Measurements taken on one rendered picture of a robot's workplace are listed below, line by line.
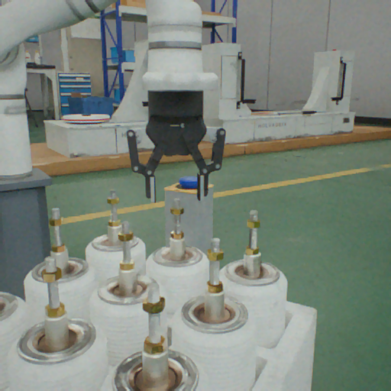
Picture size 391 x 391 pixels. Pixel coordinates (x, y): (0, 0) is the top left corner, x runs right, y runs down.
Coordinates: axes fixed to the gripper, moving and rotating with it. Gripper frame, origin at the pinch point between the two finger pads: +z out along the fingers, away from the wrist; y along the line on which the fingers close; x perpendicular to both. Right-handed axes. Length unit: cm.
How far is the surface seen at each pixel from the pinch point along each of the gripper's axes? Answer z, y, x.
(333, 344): 35.2, -31.9, -10.0
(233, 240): 35, -25, -68
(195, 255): 9.8, -2.7, 0.7
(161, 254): 9.8, 2.4, -0.4
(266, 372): 17.2, -8.4, 17.9
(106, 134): 14, 24, -204
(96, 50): -69, 61, -639
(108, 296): 9.8, 9.6, 11.3
